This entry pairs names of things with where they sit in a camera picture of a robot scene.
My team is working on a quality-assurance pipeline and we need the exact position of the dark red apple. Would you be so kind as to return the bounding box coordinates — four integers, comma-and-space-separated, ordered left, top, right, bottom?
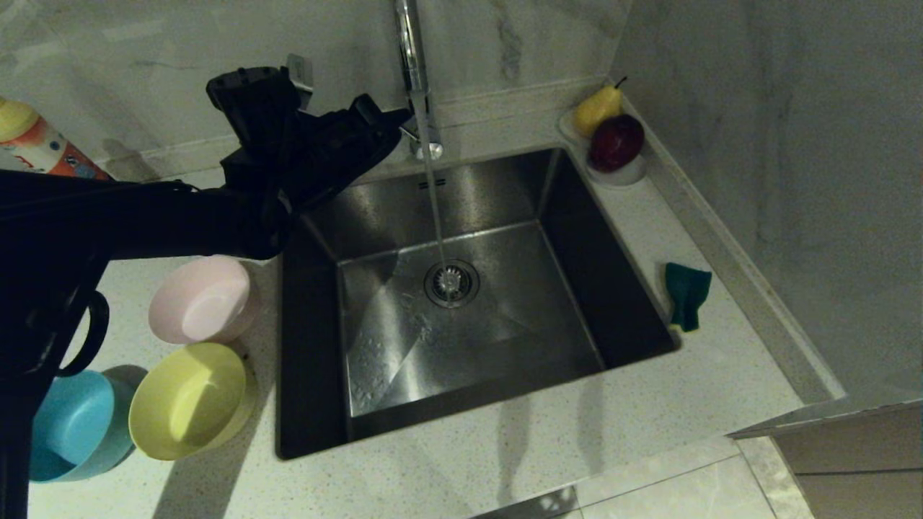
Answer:
588, 115, 646, 174

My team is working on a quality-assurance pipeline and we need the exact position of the yellow-capped dish soap bottle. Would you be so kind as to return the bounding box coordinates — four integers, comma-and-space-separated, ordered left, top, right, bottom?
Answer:
0, 97, 109, 181

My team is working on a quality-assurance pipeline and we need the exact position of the yellow plastic bowl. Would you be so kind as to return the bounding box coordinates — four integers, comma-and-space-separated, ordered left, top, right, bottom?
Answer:
130, 342, 255, 461

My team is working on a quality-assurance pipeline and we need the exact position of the pink plastic bowl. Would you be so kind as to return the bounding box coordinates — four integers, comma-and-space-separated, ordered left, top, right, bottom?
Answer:
149, 257, 262, 345

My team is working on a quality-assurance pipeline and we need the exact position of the round metal sink drain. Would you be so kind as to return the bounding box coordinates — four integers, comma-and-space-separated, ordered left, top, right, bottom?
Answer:
424, 259, 481, 309

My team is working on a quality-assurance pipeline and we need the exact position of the blue plastic bowl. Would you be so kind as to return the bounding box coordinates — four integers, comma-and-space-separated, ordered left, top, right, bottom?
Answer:
29, 370, 138, 482

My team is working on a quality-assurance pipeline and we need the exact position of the beige cabinet front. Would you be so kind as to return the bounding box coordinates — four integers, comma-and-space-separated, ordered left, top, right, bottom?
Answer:
725, 396, 923, 519

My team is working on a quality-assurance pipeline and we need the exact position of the chrome faucet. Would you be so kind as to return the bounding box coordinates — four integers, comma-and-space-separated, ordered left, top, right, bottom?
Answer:
393, 0, 444, 161

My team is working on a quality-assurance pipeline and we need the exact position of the small white fruit dish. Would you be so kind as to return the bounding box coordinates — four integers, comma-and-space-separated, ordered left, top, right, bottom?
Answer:
559, 108, 648, 189

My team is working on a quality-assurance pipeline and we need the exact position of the stainless steel sink basin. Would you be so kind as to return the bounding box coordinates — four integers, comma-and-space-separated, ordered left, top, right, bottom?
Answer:
277, 148, 680, 460

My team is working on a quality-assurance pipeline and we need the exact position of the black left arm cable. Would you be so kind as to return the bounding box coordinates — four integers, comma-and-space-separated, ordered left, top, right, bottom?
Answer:
56, 288, 111, 378

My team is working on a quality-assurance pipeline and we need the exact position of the green and yellow sponge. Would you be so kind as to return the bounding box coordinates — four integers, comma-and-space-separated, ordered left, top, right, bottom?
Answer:
664, 262, 712, 333

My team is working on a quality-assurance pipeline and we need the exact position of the yellow pear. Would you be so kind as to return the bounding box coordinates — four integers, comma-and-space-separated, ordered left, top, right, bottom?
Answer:
574, 77, 628, 139

